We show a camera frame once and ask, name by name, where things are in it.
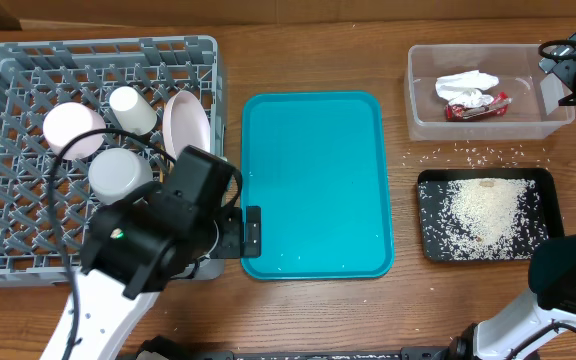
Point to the large white plate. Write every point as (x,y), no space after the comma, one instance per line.
(185,123)

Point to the grey bowl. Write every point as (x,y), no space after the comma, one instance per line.
(116,172)

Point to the white cup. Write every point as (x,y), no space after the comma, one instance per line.
(132,110)

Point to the red snack wrapper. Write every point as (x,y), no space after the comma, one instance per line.
(459,113)

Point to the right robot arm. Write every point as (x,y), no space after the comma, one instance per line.
(548,307)

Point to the black tray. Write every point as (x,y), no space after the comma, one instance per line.
(486,214)

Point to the small pink plate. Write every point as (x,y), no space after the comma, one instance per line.
(69,120)

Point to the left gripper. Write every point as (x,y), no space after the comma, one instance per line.
(230,242)

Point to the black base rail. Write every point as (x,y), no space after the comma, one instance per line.
(405,353)

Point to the teal serving tray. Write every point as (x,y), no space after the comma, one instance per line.
(315,163)

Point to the grey dishwasher rack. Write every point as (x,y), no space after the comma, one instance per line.
(37,76)

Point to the clear plastic bin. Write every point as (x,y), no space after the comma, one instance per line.
(534,112)

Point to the pile of spilled rice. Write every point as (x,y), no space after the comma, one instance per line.
(474,155)

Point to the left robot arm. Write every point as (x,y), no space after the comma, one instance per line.
(136,245)

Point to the white tissue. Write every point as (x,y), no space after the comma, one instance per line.
(466,89)

